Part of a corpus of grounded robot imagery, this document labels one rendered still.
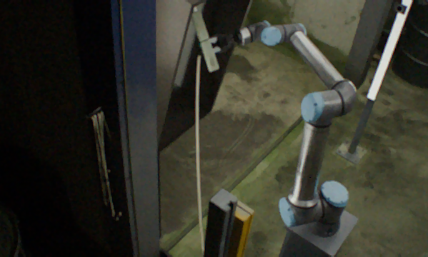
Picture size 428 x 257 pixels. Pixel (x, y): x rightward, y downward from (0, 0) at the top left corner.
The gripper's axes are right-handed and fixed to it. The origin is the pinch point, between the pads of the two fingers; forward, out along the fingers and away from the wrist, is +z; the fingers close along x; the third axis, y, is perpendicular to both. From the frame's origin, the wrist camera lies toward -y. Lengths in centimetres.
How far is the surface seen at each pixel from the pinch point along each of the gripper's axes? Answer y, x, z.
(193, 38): 67, 13, -11
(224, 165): 108, -78, -11
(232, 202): -109, -50, 31
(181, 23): -18.9, 13.0, 10.6
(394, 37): 32, -27, -130
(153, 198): -31, -56, 50
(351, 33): 142, -15, -165
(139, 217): -31, -62, 58
